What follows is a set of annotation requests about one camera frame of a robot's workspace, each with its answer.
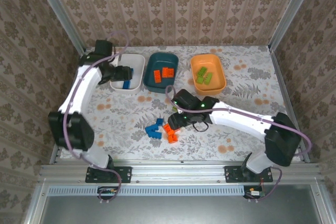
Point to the blue lego brick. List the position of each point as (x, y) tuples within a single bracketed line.
[(159, 121), (132, 74), (156, 135), (126, 84), (151, 129)]

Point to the green lego brick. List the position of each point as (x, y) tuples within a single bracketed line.
[(174, 109), (209, 78), (200, 80), (202, 71)]

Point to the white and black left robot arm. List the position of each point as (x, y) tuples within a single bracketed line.
[(85, 90)]

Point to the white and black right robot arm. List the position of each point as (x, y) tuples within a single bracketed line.
[(236, 123)]

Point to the white plastic container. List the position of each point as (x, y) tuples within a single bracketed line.
[(136, 64)]

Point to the teal plastic container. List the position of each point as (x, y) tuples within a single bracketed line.
[(157, 61)]

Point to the orange plastic container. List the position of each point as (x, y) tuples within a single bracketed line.
[(210, 61)]

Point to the floral tablecloth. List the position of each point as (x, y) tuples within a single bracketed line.
[(249, 77)]

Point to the grey metal sheet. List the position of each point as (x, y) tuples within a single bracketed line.
[(178, 211)]

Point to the small circuit board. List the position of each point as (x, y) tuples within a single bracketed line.
[(107, 190), (254, 193)]

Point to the wide aluminium mounting rail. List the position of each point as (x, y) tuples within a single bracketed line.
[(178, 172)]

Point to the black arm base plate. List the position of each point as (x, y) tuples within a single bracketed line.
[(123, 174), (233, 174)]

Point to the aluminium frame post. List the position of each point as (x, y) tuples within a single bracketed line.
[(292, 11), (60, 11)]

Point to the aluminium frame rail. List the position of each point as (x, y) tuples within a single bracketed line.
[(284, 90), (55, 157)]

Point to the aluminium frame bar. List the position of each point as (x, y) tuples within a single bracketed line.
[(32, 213), (324, 205)]

